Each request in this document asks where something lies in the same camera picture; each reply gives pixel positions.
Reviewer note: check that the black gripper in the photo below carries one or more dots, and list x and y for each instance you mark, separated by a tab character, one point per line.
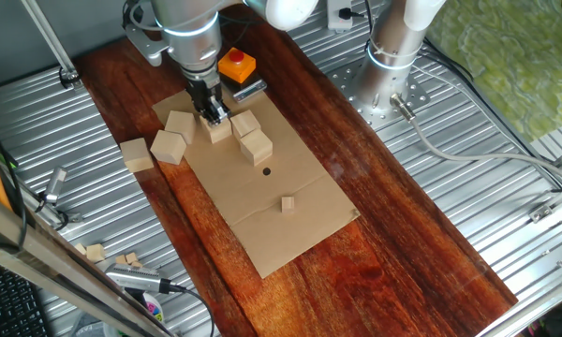
206	91

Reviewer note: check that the large wooden cube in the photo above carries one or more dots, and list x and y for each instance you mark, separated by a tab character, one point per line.
181	125
256	146
168	146
245	123
215	133
136	155

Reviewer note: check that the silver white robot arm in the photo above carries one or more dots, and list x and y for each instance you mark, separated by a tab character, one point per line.
192	28

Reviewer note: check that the orange emergency stop button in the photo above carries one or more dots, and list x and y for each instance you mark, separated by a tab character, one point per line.
236	64

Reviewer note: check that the medium wooden cube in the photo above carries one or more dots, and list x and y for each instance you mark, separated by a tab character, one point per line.
95	253
287	204
80	248

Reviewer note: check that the brown cardboard sheet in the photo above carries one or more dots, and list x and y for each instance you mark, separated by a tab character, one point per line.
271	234

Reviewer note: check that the white power strip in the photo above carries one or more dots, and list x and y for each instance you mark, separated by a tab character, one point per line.
333	23

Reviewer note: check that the small wooden cube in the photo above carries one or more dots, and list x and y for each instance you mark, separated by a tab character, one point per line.
137	264
121	259
131	258

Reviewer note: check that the black power plug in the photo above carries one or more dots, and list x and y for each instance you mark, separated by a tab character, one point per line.
349	13

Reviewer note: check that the silver robot mounting plate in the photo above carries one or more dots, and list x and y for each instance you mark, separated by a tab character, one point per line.
384	117

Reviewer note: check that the aluminium stand pole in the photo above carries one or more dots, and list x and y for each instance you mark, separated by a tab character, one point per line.
52	42

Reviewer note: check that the reddish wood grain board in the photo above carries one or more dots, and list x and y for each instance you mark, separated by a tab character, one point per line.
379	234

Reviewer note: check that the black keyboard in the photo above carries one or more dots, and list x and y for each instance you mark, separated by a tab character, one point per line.
9	309

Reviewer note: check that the aluminium profile bar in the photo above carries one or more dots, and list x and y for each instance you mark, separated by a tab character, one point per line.
557	199
534	304

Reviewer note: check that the silver camera on stand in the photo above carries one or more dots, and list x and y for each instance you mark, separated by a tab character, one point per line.
56	182

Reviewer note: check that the metal camera stand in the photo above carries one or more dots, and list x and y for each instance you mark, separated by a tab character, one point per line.
72	217

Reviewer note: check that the metal frame bar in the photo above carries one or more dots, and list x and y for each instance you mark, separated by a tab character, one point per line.
51	267

